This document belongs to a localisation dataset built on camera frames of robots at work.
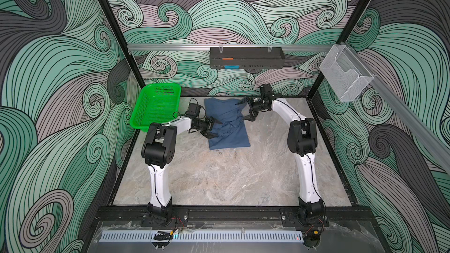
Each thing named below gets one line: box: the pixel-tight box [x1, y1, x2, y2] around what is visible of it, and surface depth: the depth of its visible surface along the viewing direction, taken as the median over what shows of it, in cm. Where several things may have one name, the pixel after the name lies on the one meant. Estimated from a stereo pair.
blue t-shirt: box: [204, 97, 251, 150], surface depth 105 cm
